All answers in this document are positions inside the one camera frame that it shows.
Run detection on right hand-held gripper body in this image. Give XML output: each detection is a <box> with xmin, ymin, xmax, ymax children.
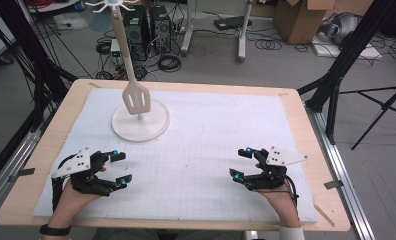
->
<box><xmin>243</xmin><ymin>145</ymin><xmax>309</xmax><ymax>192</ymax></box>

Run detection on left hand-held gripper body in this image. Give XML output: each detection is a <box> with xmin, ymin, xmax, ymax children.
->
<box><xmin>50</xmin><ymin>147</ymin><xmax>121</xmax><ymax>198</ymax></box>

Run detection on white hook stand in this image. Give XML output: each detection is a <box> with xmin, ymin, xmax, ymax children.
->
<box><xmin>84</xmin><ymin>0</ymin><xmax>171</xmax><ymax>143</ymax></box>

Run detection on beige slotted spatula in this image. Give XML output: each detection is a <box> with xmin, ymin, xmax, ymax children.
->
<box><xmin>110</xmin><ymin>5</ymin><xmax>152</xmax><ymax>116</ymax></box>

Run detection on person's left hand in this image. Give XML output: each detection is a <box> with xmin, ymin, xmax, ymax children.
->
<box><xmin>48</xmin><ymin>184</ymin><xmax>103</xmax><ymax>228</ymax></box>

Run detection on person's right hand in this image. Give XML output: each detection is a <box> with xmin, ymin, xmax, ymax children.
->
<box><xmin>255</xmin><ymin>185</ymin><xmax>303</xmax><ymax>229</ymax></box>

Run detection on black wristband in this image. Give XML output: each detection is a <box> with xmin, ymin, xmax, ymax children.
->
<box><xmin>38</xmin><ymin>223</ymin><xmax>72</xmax><ymax>237</ymax></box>

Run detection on black tape strip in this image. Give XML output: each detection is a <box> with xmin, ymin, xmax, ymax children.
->
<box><xmin>17</xmin><ymin>167</ymin><xmax>36</xmax><ymax>178</ymax></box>
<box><xmin>323</xmin><ymin>179</ymin><xmax>345</xmax><ymax>191</ymax></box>

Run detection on white grid mat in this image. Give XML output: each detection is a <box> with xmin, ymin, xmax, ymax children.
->
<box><xmin>32</xmin><ymin>87</ymin><xmax>319</xmax><ymax>225</ymax></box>

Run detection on thin wooden stick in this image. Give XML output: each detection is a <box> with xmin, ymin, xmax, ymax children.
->
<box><xmin>314</xmin><ymin>203</ymin><xmax>336</xmax><ymax>228</ymax></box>

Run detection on small white device box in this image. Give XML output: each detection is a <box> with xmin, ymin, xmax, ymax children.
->
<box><xmin>109</xmin><ymin>38</ymin><xmax>123</xmax><ymax>66</ymax></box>

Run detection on white stand leg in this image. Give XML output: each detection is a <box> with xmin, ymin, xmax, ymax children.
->
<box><xmin>179</xmin><ymin>0</ymin><xmax>201</xmax><ymax>57</ymax></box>
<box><xmin>237</xmin><ymin>0</ymin><xmax>254</xmax><ymax>64</ymax></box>

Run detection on black computer tower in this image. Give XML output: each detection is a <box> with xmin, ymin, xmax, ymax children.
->
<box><xmin>122</xmin><ymin>5</ymin><xmax>151</xmax><ymax>62</ymax></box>
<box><xmin>148</xmin><ymin>4</ymin><xmax>172</xmax><ymax>55</ymax></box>

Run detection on black tripod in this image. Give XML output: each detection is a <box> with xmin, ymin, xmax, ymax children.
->
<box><xmin>338</xmin><ymin>79</ymin><xmax>396</xmax><ymax>151</ymax></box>

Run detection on flat black box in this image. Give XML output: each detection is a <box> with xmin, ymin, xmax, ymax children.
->
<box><xmin>213</xmin><ymin>15</ymin><xmax>253</xmax><ymax>32</ymax></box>

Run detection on cardboard box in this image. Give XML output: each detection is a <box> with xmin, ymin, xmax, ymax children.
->
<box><xmin>272</xmin><ymin>0</ymin><xmax>338</xmax><ymax>46</ymax></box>

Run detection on white foam board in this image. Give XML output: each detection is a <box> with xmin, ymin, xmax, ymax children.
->
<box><xmin>310</xmin><ymin>34</ymin><xmax>384</xmax><ymax>61</ymax></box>

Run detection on grey white machine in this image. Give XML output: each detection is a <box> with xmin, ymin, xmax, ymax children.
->
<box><xmin>318</xmin><ymin>11</ymin><xmax>363</xmax><ymax>46</ymax></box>

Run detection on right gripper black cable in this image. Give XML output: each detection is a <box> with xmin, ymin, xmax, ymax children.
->
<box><xmin>283</xmin><ymin>175</ymin><xmax>301</xmax><ymax>218</ymax></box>

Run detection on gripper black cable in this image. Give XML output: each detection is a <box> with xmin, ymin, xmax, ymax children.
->
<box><xmin>283</xmin><ymin>175</ymin><xmax>301</xmax><ymax>218</ymax></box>
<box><xmin>51</xmin><ymin>154</ymin><xmax>74</xmax><ymax>213</ymax></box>

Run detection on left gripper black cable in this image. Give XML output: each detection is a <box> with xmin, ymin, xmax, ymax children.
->
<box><xmin>51</xmin><ymin>154</ymin><xmax>74</xmax><ymax>213</ymax></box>

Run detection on aluminium rail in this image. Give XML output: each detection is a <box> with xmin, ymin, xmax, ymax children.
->
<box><xmin>305</xmin><ymin>105</ymin><xmax>376</xmax><ymax>240</ymax></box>
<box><xmin>0</xmin><ymin>127</ymin><xmax>43</xmax><ymax>219</ymax></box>

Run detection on coiled black cable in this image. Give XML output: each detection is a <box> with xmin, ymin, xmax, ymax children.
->
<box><xmin>95</xmin><ymin>41</ymin><xmax>113</xmax><ymax>56</ymax></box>
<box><xmin>254</xmin><ymin>38</ymin><xmax>283</xmax><ymax>52</ymax></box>
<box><xmin>157</xmin><ymin>53</ymin><xmax>183</xmax><ymax>73</ymax></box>

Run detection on black frame with cables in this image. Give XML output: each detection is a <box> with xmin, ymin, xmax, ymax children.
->
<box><xmin>0</xmin><ymin>0</ymin><xmax>80</xmax><ymax>134</ymax></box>

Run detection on black metal frame post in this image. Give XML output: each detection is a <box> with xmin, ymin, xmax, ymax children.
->
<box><xmin>297</xmin><ymin>0</ymin><xmax>396</xmax><ymax>146</ymax></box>

